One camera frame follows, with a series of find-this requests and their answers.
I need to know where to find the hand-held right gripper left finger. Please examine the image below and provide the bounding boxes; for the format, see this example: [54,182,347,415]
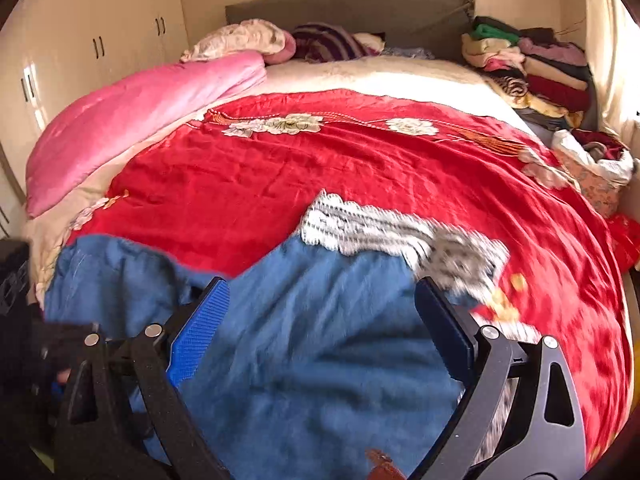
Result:
[54,276,233,480]

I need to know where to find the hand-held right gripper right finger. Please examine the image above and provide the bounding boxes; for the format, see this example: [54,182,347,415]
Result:
[409,276,588,480]

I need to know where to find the blue pants with patterned lining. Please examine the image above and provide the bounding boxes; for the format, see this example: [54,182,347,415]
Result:
[42,191,543,480]

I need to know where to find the red floral blanket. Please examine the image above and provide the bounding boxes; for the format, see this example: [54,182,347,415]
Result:
[65,89,633,466]

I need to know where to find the pink quilt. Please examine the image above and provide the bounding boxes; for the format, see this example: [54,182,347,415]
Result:
[25,52,268,218]

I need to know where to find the floral fabric cushion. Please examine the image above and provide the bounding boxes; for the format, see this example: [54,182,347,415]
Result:
[559,152,622,219]

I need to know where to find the white and dark red clothes heap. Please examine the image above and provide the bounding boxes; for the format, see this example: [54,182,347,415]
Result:
[550,127,637,187]

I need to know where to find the cream wardrobe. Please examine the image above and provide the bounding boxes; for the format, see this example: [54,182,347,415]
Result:
[0,0,191,241]

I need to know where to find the pile of folded clothes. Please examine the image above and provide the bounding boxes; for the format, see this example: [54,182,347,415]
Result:
[460,16,601,131]

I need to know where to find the grey-blue patterned cloth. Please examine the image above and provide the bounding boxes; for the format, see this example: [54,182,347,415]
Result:
[384,47,436,60]

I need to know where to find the cream and pink floral pillow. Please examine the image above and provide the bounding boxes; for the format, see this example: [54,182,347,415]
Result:
[180,19,297,66]

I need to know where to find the small white cloth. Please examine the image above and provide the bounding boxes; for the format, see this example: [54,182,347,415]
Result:
[352,32,387,54]

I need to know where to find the cream curtain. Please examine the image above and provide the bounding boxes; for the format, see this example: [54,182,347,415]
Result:
[580,0,640,141]

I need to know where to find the grey bed headboard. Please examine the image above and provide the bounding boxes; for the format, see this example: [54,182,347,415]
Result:
[225,0,476,61]

